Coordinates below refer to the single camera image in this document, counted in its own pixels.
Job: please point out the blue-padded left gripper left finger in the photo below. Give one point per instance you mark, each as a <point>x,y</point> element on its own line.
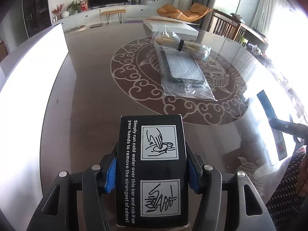
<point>75,201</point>

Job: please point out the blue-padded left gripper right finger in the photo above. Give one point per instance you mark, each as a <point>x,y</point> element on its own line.
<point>228,201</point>

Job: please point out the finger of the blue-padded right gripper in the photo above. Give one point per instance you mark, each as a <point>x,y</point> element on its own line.
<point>266,104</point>
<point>297,130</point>

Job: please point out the black rectangular box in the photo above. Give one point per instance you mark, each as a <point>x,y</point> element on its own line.
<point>151,186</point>

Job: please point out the patterned sleeve forearm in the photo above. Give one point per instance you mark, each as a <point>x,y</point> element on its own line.
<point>285,205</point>

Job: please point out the person's right hand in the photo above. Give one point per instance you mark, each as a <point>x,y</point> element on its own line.
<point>301,185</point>

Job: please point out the wooden side desk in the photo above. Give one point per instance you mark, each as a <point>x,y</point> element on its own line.
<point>248,35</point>

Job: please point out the clear bag grey pad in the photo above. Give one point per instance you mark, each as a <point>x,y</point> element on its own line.
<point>181,76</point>

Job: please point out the dark wooden chair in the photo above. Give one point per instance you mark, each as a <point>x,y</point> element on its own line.
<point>224,25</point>

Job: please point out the white flat box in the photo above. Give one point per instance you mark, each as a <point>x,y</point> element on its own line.
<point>183,30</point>

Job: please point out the orange lounge chair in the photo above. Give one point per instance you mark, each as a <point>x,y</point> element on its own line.
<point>196,12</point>

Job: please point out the bagged wooden sticks bundle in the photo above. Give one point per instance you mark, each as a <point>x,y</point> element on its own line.
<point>167,40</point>

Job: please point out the white storage box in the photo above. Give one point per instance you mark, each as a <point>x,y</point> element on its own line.
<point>34,67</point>

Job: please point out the wooden stool hairpin legs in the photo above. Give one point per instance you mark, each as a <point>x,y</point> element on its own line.
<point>109,13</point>

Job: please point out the white tv cabinet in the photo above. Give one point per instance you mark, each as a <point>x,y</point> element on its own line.
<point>90,17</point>

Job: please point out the red flowers white vase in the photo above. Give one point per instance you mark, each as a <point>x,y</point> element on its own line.
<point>59,12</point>

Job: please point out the green potted plant left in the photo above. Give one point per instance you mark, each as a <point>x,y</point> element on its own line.
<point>74,7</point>

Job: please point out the black glass display cabinet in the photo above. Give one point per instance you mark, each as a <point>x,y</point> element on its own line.
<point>36,16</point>

